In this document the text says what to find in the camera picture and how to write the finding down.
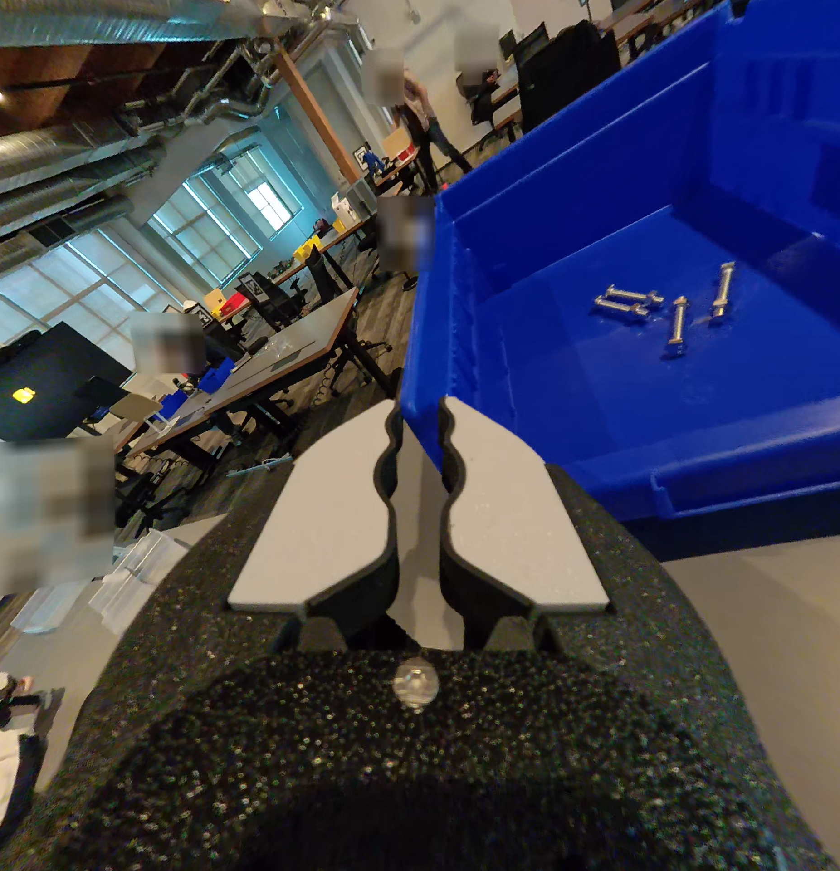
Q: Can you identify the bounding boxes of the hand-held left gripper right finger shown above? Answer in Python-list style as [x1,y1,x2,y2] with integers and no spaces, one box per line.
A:
[437,396,611,651]

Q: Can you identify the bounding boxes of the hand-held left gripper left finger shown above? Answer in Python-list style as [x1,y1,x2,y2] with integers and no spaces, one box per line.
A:
[227,399,403,651]

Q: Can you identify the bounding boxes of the blue plastic bin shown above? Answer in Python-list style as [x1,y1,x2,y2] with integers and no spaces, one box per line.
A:
[398,0,840,560]

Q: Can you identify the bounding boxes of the silver bolt with nut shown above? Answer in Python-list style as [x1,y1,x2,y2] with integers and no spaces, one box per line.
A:
[605,284,666,308]
[708,260,738,321]
[593,295,650,325]

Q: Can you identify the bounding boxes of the small blue bin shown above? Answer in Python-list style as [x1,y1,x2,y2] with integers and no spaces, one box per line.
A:
[164,357,239,417]

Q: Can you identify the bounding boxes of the stack of clear plastic trays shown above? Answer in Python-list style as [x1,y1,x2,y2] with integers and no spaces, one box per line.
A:
[12,527,214,638]

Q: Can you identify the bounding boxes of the wood edged grey table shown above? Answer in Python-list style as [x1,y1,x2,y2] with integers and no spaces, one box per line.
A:
[122,286,361,465]

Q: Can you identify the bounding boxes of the beige chair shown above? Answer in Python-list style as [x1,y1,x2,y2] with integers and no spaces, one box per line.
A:
[110,392,164,426]

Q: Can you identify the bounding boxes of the black chair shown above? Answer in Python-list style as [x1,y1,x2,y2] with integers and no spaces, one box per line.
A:
[253,270,311,333]

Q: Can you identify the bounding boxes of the black television on stand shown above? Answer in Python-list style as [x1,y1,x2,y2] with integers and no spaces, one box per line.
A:
[0,323,132,443]

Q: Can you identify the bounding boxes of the large window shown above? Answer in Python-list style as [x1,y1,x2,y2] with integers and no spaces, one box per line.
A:
[0,145,307,343]

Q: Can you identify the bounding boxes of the wooden column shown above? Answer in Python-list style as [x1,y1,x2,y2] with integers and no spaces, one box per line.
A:
[273,41,353,182]

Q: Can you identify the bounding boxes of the silver ventilation duct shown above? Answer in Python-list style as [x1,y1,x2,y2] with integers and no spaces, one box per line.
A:
[0,0,366,50]
[0,114,171,206]

